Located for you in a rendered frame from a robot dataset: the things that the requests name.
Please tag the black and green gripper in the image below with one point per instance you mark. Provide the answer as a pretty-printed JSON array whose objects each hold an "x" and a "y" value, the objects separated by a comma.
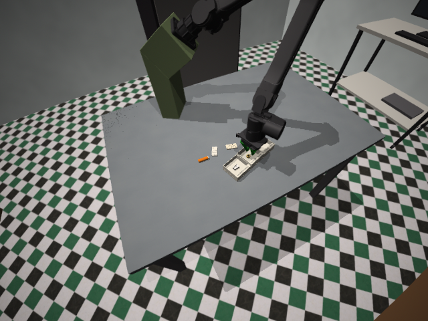
[{"x": 250, "y": 140}]

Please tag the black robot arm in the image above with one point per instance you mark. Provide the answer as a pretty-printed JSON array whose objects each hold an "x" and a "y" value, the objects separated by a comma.
[{"x": 211, "y": 14}]

